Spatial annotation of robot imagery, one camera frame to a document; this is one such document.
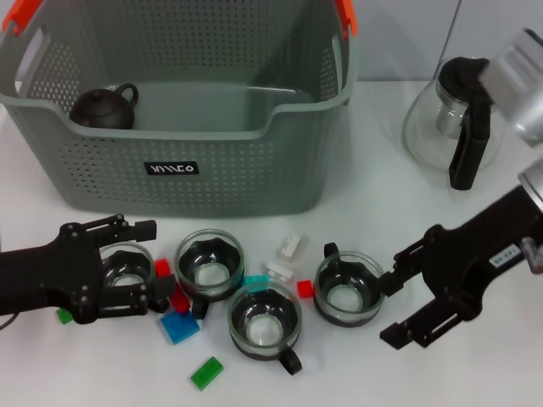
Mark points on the small red square brick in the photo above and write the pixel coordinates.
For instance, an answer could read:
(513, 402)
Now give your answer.
(304, 289)
(162, 268)

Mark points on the green rectangular brick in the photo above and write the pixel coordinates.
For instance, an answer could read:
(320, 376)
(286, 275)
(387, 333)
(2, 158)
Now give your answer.
(64, 316)
(207, 373)

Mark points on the dark brown clay teapot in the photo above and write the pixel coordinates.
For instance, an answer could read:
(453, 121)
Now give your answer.
(102, 109)

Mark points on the grey perforated storage bin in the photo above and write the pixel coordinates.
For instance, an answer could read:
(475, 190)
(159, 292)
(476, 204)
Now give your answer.
(212, 186)

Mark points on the dark red long brick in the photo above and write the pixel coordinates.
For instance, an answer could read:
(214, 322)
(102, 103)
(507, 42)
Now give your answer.
(180, 302)

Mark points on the white toy brick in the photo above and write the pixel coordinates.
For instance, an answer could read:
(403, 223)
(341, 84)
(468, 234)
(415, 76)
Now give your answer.
(292, 248)
(280, 271)

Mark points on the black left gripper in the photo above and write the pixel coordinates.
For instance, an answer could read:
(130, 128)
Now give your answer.
(51, 275)

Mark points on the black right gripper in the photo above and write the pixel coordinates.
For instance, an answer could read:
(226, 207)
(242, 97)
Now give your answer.
(471, 263)

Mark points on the teal square plate brick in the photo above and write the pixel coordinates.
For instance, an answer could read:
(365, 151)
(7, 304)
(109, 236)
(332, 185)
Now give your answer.
(254, 280)

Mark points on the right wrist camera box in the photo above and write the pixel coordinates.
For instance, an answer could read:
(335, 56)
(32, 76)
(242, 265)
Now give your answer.
(517, 85)

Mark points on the glass pitcher black lid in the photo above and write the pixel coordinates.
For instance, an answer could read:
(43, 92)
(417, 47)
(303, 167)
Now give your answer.
(466, 157)

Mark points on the blue square plate brick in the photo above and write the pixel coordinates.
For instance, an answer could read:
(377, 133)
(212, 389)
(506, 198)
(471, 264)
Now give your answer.
(180, 328)

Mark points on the glass teacup black holder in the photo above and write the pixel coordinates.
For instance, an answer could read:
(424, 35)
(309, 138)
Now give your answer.
(263, 326)
(348, 292)
(127, 271)
(210, 275)

